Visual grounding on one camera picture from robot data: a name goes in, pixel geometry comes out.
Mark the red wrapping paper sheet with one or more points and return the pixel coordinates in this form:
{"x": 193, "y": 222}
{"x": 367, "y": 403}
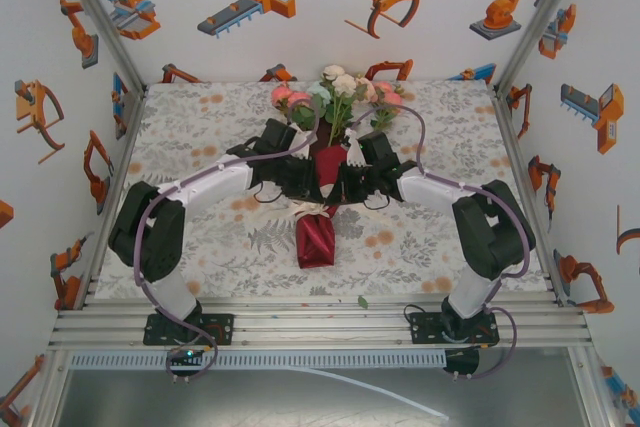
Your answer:
{"x": 315, "y": 247}

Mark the fake flower bouquet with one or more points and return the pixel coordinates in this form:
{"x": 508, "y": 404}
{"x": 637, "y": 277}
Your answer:
{"x": 340, "y": 92}

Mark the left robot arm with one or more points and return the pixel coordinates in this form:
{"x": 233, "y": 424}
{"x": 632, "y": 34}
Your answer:
{"x": 220, "y": 182}

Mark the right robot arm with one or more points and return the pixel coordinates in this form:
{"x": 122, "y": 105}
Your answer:
{"x": 435, "y": 192}

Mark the floral patterned tablecloth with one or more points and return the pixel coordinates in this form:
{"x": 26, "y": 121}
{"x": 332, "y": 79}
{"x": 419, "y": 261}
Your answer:
{"x": 200, "y": 117}

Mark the loose green leaf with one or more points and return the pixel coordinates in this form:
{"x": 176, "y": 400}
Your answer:
{"x": 363, "y": 302}

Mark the white thin tube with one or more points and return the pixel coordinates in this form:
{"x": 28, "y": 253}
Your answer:
{"x": 380, "y": 387}

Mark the circuit board with green light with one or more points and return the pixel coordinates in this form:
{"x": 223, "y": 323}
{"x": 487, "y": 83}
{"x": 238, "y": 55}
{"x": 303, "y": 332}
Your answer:
{"x": 189, "y": 357}

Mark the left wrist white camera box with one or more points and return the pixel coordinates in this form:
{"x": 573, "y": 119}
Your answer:
{"x": 300, "y": 144}

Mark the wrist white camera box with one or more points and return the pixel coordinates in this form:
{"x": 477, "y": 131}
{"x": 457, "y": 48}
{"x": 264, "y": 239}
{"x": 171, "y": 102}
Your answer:
{"x": 355, "y": 152}
{"x": 300, "y": 144}

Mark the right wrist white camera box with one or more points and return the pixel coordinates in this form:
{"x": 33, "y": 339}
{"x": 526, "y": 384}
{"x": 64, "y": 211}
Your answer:
{"x": 355, "y": 152}

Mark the aluminium rail bed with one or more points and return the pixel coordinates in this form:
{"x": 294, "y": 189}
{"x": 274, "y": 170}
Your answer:
{"x": 320, "y": 327}

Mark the right aluminium side rail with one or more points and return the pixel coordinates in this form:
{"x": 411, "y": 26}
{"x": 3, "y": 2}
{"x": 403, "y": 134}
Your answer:
{"x": 515, "y": 147}

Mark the aluminium side rail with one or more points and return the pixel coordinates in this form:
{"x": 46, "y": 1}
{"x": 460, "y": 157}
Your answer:
{"x": 126, "y": 147}
{"x": 515, "y": 147}

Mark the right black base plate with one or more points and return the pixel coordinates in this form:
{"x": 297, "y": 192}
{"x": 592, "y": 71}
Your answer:
{"x": 422, "y": 329}

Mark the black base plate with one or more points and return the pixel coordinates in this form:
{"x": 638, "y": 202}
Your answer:
{"x": 422, "y": 329}
{"x": 222, "y": 329}

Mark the left aluminium side rail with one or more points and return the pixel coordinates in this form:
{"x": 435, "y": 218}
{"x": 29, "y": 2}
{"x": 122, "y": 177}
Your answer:
{"x": 126, "y": 147}

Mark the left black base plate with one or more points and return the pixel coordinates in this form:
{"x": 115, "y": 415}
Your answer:
{"x": 222, "y": 329}

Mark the right aluminium frame post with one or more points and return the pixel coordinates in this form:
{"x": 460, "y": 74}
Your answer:
{"x": 540, "y": 22}

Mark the aluminium frame post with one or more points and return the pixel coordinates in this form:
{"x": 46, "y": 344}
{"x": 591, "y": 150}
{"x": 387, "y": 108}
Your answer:
{"x": 100, "y": 22}
{"x": 540, "y": 22}

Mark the left aluminium frame post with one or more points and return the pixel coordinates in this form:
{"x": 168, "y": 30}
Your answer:
{"x": 100, "y": 22}

